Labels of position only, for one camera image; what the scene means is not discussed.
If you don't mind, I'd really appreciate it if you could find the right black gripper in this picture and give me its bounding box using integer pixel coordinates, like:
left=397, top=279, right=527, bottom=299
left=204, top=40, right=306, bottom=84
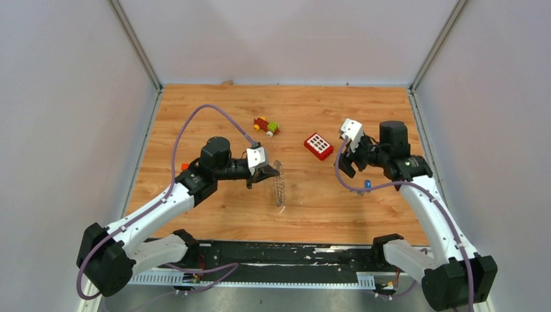
left=334, top=134, right=389, bottom=178

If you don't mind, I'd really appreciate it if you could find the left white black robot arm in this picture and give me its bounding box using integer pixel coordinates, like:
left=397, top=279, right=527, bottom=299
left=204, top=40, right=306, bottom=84
left=77, top=136, right=280, bottom=297

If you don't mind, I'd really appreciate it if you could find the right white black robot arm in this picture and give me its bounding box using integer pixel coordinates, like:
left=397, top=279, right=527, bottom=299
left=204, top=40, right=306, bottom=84
left=335, top=118, right=498, bottom=311

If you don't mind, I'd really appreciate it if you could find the red white window brick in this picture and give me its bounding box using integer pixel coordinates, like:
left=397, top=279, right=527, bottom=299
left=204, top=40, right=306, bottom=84
left=303, top=133, right=334, bottom=161

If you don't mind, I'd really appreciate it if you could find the toy brick car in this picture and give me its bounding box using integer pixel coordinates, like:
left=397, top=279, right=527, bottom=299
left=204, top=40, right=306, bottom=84
left=253, top=116, right=280, bottom=138

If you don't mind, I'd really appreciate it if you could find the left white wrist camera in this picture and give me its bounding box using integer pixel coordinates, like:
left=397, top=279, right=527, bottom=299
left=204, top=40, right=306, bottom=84
left=246, top=146, right=269, bottom=176

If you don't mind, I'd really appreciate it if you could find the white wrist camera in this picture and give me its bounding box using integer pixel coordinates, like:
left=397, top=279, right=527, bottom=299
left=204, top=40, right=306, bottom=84
left=246, top=146, right=269, bottom=176
left=339, top=118, right=364, bottom=152

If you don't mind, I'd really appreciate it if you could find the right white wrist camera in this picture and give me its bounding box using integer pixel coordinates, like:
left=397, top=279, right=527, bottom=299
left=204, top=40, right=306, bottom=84
left=339, top=118, right=364, bottom=152

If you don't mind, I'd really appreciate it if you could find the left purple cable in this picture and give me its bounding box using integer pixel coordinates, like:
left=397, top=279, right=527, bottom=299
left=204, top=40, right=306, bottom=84
left=76, top=104, right=261, bottom=301

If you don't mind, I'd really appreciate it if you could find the purple cable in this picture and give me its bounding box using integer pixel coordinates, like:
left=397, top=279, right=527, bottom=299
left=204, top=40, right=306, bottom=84
left=333, top=137, right=475, bottom=312
left=76, top=104, right=261, bottom=301

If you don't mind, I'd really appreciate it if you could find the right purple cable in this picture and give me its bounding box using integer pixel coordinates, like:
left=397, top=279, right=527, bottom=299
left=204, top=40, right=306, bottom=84
left=333, top=137, right=475, bottom=312

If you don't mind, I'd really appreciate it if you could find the grey slotted cable duct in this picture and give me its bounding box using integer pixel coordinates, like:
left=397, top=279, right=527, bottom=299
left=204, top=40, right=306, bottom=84
left=129, top=270, right=376, bottom=290

